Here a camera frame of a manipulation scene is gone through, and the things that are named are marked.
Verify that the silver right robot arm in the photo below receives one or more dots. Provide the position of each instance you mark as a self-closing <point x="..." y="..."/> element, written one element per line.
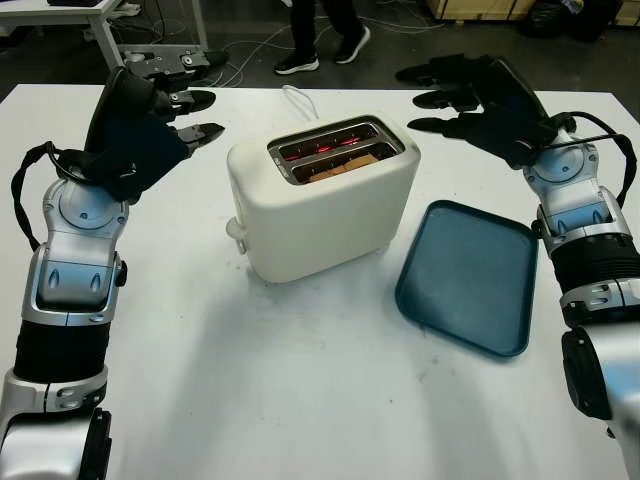
<point x="575" y="200"/>

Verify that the white metal-frame desk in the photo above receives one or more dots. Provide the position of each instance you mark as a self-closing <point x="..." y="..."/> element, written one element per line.
<point x="45" y="11"/>

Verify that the wooden crate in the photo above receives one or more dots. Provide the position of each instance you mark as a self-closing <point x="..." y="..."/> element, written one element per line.
<point x="630" y="10"/>
<point x="475" y="9"/>

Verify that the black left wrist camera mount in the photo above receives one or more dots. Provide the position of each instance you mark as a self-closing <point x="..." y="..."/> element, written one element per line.
<point x="145" y="160"/>

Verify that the black garbage bag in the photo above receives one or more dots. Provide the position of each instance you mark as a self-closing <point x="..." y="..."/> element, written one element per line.
<point x="570" y="22"/>

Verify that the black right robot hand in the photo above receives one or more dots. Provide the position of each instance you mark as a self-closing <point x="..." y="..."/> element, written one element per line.
<point x="510" y="85"/>

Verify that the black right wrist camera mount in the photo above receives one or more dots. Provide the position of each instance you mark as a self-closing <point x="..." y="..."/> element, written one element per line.
<point x="505" y="140"/>

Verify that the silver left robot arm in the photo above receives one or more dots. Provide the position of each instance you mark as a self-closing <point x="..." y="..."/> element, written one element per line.
<point x="75" y="270"/>

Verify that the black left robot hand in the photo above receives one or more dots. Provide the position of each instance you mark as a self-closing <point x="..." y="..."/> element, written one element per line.
<point x="122" y="100"/>

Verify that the black flat device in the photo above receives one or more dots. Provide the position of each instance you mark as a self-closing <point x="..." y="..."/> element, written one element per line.
<point x="72" y="2"/>

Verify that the person in black trousers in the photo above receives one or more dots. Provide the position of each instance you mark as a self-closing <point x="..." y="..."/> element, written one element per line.
<point x="302" y="30"/>

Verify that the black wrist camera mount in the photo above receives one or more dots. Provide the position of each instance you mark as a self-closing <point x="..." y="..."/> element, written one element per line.
<point x="145" y="160"/>
<point x="505" y="140"/>

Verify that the dark blue plastic tray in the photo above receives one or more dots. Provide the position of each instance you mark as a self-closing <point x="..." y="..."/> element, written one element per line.
<point x="465" y="280"/>

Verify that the toasted bread slice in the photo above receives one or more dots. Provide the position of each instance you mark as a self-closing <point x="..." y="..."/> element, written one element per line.
<point x="345" y="167"/>

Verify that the white two-slot toaster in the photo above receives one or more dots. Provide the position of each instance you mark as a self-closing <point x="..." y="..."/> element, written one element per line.
<point x="325" y="220"/>

